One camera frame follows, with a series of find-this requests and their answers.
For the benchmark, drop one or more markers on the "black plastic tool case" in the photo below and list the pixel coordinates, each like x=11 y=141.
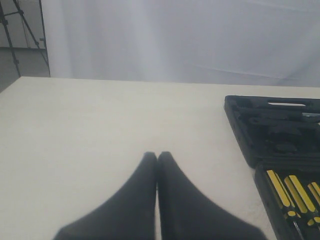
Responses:
x=280 y=134

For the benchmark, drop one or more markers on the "black tripod stand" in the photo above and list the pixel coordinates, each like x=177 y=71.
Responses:
x=23 y=47

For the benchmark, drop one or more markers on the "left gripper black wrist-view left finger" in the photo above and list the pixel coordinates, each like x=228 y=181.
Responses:
x=128 y=215

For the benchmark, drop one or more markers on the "small yellow black screwdriver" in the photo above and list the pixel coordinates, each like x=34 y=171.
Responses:
x=315 y=190

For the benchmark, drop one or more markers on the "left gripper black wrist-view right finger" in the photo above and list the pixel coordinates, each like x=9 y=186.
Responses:
x=187 y=214

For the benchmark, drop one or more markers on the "middle yellow black screwdriver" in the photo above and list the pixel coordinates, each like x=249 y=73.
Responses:
x=303 y=201

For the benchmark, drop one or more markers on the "large yellow black screwdriver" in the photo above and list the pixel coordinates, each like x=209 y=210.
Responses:
x=284 y=200

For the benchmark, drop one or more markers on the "white backdrop curtain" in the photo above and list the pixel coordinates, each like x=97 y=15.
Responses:
x=250 y=42

